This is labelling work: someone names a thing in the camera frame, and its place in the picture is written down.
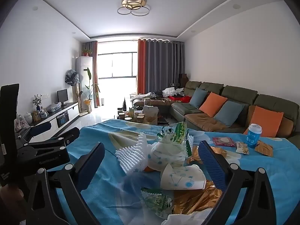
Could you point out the small gold packet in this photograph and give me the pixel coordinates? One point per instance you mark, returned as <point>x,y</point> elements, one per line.
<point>263,148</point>

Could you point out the narrow orange grey curtain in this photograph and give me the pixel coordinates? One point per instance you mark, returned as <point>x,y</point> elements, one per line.
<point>94,75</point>

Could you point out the blue printed blanket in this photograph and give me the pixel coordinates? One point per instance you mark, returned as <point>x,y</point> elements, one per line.
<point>110,187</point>

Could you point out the blue vase with plant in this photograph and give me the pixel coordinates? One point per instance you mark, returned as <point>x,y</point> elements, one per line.
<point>37,102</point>

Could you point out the green sofa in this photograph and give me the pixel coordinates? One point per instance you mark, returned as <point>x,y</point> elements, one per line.
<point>236,91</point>

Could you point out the red packet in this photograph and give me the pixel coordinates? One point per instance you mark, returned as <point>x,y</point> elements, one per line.
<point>223,142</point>

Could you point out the green snack wrapper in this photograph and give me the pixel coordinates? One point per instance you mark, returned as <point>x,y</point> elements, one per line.
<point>178,133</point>
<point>157,201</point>

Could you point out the tall plant yellow pot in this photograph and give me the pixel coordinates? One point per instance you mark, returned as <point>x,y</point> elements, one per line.
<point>89,93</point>

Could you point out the covered standing fan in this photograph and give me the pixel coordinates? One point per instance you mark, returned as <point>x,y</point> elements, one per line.
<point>71,77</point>

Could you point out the brown cardboard boxes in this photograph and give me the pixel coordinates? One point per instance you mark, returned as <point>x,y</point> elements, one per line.
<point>183,78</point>

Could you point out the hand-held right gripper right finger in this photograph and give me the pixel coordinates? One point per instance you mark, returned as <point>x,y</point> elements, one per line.
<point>212,166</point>

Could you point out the white clothes pile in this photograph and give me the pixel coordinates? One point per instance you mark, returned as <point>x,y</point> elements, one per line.
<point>173,91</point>

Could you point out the white foam net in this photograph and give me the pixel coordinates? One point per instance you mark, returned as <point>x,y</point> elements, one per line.
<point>131,154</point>

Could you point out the blue cushion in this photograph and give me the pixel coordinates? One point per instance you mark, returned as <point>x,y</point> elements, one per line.
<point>198,97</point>
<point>228,113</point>

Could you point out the white paper cup blue dots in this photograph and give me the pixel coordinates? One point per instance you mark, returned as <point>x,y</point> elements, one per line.
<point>164,154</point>
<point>182,178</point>

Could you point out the blue white porcelain jar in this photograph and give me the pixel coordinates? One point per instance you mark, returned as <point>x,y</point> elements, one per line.
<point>43,114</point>

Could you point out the white standing air conditioner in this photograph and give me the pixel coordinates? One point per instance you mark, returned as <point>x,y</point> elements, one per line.
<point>84,72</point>

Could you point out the dark coffee table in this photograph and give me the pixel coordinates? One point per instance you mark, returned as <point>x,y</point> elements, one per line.
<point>163,121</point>

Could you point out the clear plastic film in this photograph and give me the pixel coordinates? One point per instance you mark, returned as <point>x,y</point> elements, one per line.
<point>133,189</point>

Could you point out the white tv cabinet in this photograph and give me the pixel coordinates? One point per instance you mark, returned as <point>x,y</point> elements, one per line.
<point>68,117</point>

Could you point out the gold foil wrapper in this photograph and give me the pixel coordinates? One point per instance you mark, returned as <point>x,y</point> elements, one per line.
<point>194,201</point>

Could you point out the orange cushion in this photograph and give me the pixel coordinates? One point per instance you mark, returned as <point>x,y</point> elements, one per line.
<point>213,104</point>
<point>263,120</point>

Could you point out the small potted plant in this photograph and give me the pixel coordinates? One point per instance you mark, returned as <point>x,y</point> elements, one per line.
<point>87,52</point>

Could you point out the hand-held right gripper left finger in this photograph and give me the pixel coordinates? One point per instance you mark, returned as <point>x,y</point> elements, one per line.
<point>90,166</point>

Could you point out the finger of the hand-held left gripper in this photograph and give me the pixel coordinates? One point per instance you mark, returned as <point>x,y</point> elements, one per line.
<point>70,136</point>
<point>42,127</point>

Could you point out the white tissue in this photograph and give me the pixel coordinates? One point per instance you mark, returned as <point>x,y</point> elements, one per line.
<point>185,219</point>

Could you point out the clear plastic bag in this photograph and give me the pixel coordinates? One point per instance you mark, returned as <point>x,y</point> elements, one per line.
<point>56,106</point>

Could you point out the framed picture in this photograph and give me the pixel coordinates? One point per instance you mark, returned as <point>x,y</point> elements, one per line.
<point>36,116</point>

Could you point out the small snack packet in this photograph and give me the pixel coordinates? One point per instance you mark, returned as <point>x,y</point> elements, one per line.
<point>242,148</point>

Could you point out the glass model ship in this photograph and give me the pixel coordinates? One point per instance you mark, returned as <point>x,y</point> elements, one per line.
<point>21,124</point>

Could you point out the window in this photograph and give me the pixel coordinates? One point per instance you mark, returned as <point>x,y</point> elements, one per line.
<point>117,65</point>

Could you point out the black monitor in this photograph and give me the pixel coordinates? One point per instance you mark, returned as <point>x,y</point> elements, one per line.
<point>62,96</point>

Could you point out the blue paper cup white lid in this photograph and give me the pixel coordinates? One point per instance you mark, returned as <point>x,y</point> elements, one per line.
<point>253,137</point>

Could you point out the red cloth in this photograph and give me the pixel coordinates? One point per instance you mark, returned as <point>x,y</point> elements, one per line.
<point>181,98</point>

